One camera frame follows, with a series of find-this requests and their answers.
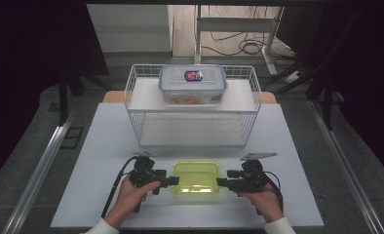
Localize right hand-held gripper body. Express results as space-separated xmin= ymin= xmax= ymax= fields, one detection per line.
xmin=227 ymin=151 xmax=278 ymax=194

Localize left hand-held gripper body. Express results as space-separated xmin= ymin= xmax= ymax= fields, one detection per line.
xmin=129 ymin=150 xmax=164 ymax=196

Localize green plastic food container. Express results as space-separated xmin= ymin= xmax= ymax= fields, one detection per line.
xmin=171 ymin=161 xmax=222 ymax=196

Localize white wire shelf rack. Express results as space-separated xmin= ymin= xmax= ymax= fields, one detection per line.
xmin=124 ymin=63 xmax=262 ymax=149

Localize clear lidded food container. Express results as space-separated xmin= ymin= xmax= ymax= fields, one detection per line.
xmin=158 ymin=63 xmax=228 ymax=107

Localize person's left hand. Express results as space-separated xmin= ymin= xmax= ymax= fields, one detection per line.
xmin=115 ymin=176 xmax=162 ymax=218

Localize person's right hand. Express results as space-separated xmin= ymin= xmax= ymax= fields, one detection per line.
xmin=236 ymin=189 xmax=285 ymax=223

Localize wooden table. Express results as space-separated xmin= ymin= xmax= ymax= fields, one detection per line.
xmin=101 ymin=90 xmax=278 ymax=105

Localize black metal stand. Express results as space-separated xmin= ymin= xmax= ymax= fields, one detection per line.
xmin=261 ymin=59 xmax=345 ymax=132
xmin=57 ymin=68 xmax=114 ymax=127

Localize white power strip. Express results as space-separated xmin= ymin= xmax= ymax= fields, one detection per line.
xmin=285 ymin=70 xmax=301 ymax=85

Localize white cabinet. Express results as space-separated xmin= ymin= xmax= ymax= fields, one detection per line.
xmin=86 ymin=4 xmax=174 ymax=55

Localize dark curtain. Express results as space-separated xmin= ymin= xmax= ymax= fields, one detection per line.
xmin=0 ymin=0 xmax=110 ymax=191
xmin=276 ymin=4 xmax=384 ymax=186

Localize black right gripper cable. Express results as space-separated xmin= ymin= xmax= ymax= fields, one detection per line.
xmin=262 ymin=171 xmax=285 ymax=213

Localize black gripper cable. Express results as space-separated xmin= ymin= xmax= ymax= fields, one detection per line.
xmin=262 ymin=171 xmax=285 ymax=213
xmin=100 ymin=155 xmax=139 ymax=218

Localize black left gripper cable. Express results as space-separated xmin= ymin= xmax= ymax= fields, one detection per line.
xmin=100 ymin=155 xmax=139 ymax=218

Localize silver metal rail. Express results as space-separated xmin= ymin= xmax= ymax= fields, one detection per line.
xmin=0 ymin=105 xmax=81 ymax=234
xmin=307 ymin=97 xmax=384 ymax=234

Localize black floor cables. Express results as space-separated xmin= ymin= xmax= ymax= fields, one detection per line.
xmin=200 ymin=5 xmax=295 ymax=59

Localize white metal desk frame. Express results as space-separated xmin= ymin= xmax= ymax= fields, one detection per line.
xmin=194 ymin=4 xmax=286 ymax=76

